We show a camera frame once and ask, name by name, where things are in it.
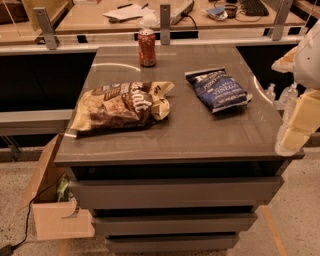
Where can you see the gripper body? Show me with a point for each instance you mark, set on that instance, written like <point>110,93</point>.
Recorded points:
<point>308,61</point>

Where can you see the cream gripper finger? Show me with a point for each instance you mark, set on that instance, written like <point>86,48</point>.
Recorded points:
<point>289,142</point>

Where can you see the blue chip bag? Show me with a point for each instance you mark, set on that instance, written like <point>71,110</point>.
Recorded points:
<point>217,89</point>

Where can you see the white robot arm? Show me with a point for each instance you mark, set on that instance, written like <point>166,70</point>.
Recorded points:
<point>304,62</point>

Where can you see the brown and yellow snack bag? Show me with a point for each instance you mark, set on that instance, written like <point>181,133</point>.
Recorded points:
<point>122,105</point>

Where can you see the middle grey drawer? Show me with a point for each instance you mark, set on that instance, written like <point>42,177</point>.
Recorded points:
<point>174,224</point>

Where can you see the grey drawer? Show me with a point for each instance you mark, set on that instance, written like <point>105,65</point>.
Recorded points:
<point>174,224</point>
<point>172,243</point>
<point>175,193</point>

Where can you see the grey drawer cabinet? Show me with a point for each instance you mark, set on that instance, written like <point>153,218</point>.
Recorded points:
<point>191,143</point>

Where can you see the black keyboard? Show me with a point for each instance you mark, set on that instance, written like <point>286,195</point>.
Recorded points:
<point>253,8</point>

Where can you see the blue and white packet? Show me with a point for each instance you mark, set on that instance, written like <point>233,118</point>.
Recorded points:
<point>217,13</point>

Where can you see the grey power strip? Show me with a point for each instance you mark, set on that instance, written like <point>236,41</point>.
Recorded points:
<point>182,10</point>

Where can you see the red soda can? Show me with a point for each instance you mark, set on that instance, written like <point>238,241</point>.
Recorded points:
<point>146,43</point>

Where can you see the crumpled white tissue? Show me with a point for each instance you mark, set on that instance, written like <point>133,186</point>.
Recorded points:
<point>148,21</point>

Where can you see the top grey drawer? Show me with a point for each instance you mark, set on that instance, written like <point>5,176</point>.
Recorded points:
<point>175,193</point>

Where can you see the bottom grey drawer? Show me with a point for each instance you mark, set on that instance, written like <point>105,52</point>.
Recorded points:
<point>172,243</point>

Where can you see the white paper stack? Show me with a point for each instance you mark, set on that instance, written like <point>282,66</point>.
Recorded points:
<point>129,12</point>

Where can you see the black pen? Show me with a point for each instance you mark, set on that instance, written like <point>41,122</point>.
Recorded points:
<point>124,5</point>

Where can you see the green item in box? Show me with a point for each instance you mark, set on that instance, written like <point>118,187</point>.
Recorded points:
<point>63,191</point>

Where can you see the cardboard box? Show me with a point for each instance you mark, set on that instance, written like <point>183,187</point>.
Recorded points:
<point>53,219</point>

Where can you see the right metal bracket post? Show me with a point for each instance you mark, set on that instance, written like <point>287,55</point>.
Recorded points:
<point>280,19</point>

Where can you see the metal bracket post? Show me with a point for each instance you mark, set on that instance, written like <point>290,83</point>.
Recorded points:
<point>165,24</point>
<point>280,19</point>
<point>46,28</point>

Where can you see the middle metal bracket post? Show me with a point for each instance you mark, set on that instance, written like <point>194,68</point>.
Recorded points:
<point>165,24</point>

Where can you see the left metal bracket post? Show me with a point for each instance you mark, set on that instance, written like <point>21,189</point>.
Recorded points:
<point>46,28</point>

